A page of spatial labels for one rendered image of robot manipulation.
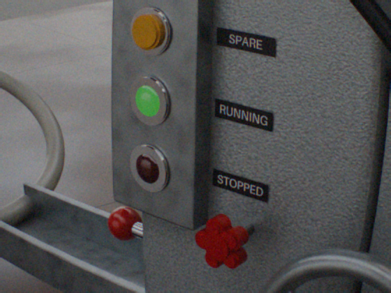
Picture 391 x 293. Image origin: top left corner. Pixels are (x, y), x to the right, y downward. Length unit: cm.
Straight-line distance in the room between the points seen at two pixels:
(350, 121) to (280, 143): 6
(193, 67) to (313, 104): 9
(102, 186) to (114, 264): 282
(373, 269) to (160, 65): 21
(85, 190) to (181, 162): 312
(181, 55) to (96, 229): 43
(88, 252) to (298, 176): 44
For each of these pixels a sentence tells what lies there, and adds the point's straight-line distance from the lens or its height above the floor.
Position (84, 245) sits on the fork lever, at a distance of 90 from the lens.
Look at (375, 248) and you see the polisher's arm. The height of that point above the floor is 129.
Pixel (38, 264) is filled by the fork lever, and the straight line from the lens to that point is 83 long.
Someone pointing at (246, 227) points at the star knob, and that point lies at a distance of 52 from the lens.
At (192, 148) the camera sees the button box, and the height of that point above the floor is 134.
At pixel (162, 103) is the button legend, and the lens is 51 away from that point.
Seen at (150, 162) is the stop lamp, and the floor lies 132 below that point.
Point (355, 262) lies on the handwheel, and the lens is 43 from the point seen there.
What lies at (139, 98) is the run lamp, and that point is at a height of 136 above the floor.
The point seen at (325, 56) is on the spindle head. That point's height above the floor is 142.
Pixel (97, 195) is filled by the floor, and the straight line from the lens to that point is 358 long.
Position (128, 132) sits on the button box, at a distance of 55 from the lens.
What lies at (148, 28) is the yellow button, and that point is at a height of 142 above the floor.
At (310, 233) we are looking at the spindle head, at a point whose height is 129.
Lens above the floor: 153
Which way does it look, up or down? 21 degrees down
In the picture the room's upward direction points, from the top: 1 degrees clockwise
